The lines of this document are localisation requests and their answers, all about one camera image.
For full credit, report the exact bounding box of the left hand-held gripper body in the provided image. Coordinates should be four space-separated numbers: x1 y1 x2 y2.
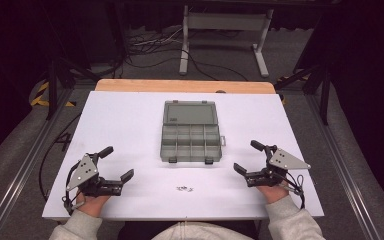
64 152 125 198

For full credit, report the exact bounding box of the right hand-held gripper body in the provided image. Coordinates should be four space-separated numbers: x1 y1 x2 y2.
245 145 312 188

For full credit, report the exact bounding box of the grey transparent compartment box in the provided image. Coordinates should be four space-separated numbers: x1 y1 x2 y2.
159 99 227 165

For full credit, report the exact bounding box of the person's right hand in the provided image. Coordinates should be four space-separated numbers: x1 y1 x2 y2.
255 181 290 205

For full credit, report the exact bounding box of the person's left hand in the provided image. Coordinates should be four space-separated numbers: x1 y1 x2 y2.
75 191 112 218

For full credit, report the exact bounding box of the person's torso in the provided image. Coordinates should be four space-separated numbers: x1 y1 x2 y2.
118 219 259 240

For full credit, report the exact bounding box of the black tripod stand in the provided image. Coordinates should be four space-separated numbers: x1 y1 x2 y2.
44 56 98 121
273 62 332 126

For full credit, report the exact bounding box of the wooden table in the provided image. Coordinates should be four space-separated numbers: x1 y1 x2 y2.
94 78 277 95

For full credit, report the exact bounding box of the white metal stand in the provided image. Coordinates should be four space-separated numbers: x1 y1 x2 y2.
178 4 275 78

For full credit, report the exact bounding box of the right hand-held gripper cable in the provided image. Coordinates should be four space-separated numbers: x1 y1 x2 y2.
284 172 307 210

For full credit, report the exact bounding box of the hand-held gripper cable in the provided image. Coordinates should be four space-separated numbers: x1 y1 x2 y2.
61 165 83 216
284 172 307 210

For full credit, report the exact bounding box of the left hand-held gripper cable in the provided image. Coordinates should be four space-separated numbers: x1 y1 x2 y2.
61 165 83 216

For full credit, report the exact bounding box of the long black floor cable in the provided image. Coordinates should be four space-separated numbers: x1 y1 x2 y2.
38 113 83 202

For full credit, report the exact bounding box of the aluminium floor rail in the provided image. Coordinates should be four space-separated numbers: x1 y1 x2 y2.
0 88 78 240
304 94 382 240

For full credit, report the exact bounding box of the bundle of floor cables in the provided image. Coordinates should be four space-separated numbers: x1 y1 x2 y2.
124 25 250 82

